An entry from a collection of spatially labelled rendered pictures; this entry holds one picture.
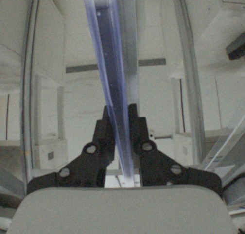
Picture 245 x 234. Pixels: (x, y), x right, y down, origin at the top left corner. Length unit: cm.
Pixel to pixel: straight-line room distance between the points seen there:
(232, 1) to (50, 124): 229
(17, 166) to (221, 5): 109
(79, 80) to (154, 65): 114
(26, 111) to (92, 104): 147
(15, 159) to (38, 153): 16
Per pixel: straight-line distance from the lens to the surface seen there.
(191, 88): 58
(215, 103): 232
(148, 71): 211
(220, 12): 52
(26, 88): 70
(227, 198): 61
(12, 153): 93
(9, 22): 78
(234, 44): 69
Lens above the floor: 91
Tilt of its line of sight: 4 degrees down
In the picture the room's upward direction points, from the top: 177 degrees clockwise
